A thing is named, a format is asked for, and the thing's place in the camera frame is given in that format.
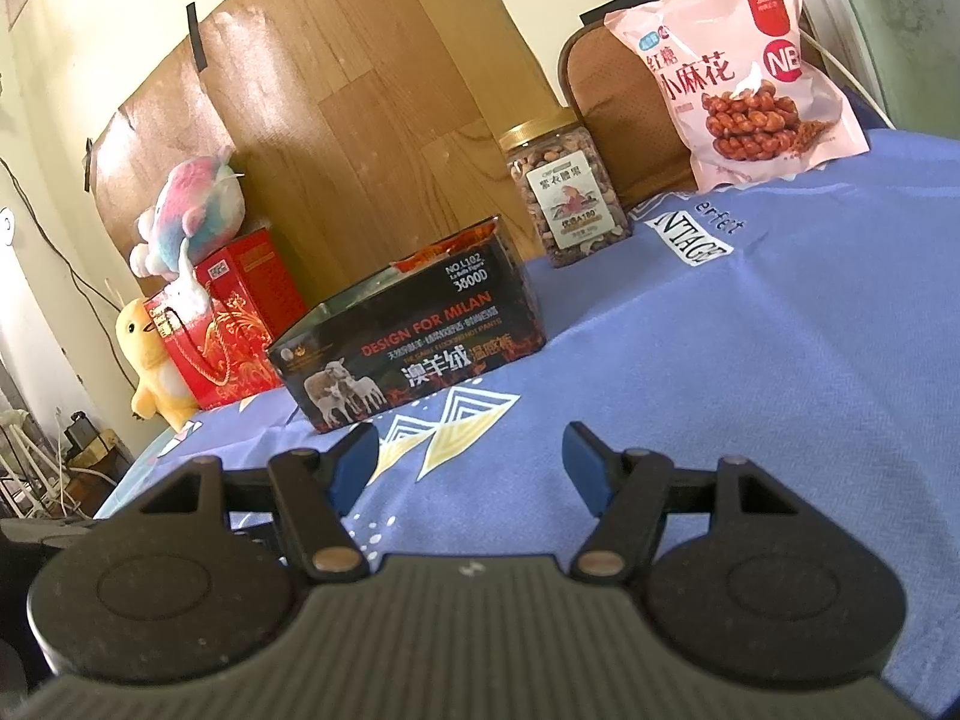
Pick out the clear nut jar gold lid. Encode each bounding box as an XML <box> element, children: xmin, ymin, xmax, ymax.
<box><xmin>499</xmin><ymin>106</ymin><xmax>635</xmax><ymax>269</ymax></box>

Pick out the pink snack bag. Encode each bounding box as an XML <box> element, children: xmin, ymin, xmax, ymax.
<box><xmin>604</xmin><ymin>0</ymin><xmax>871</xmax><ymax>193</ymax></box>

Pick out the red gift bag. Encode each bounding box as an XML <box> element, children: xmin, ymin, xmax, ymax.
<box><xmin>142</xmin><ymin>291</ymin><xmax>283</xmax><ymax>412</ymax></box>

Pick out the wooden side table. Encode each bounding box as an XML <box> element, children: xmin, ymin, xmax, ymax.
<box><xmin>64</xmin><ymin>426</ymin><xmax>137</xmax><ymax>515</ymax></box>

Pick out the yellow duck plush toy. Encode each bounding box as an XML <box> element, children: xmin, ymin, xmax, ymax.
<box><xmin>114</xmin><ymin>296</ymin><xmax>202</xmax><ymax>433</ymax></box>

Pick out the dark green panel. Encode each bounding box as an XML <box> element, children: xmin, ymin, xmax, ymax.
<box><xmin>825</xmin><ymin>0</ymin><xmax>960</xmax><ymax>140</ymax></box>

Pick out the brown cushion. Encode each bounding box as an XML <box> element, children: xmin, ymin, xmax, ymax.
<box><xmin>556</xmin><ymin>22</ymin><xmax>703</xmax><ymax>211</ymax></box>

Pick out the black wall cable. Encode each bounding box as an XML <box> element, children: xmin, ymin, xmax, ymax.
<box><xmin>0</xmin><ymin>156</ymin><xmax>115</xmax><ymax>302</ymax></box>

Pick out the wooden board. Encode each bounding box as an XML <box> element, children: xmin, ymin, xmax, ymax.
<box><xmin>90</xmin><ymin>0</ymin><xmax>580</xmax><ymax>340</ymax></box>

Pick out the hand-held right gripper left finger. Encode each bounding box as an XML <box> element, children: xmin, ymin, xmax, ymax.
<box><xmin>139</xmin><ymin>422</ymin><xmax>380</xmax><ymax>583</ymax></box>

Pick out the black printed cardboard box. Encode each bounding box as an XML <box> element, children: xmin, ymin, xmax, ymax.
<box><xmin>266</xmin><ymin>214</ymin><xmax>548</xmax><ymax>436</ymax></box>

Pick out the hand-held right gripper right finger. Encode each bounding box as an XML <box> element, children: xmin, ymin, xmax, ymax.
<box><xmin>562</xmin><ymin>421</ymin><xmax>808</xmax><ymax>583</ymax></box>

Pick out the black tape strip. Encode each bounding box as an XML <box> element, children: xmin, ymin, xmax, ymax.
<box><xmin>184</xmin><ymin>3</ymin><xmax>212</xmax><ymax>70</ymax></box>

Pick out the white cable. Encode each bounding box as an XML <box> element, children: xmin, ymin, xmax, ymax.
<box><xmin>796</xmin><ymin>21</ymin><xmax>901</xmax><ymax>130</ymax></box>

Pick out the orange snack packet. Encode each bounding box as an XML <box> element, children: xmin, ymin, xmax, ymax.
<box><xmin>390</xmin><ymin>217</ymin><xmax>500</xmax><ymax>275</ymax></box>

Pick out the red box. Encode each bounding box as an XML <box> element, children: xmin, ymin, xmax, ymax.
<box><xmin>193</xmin><ymin>227</ymin><xmax>310</xmax><ymax>332</ymax></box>

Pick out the pastel unicorn plush toy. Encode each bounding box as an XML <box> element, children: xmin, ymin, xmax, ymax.
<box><xmin>129</xmin><ymin>154</ymin><xmax>249</xmax><ymax>320</ymax></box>

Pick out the blue printed bedsheet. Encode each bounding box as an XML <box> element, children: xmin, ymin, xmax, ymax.
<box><xmin>94</xmin><ymin>86</ymin><xmax>960</xmax><ymax>720</ymax></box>

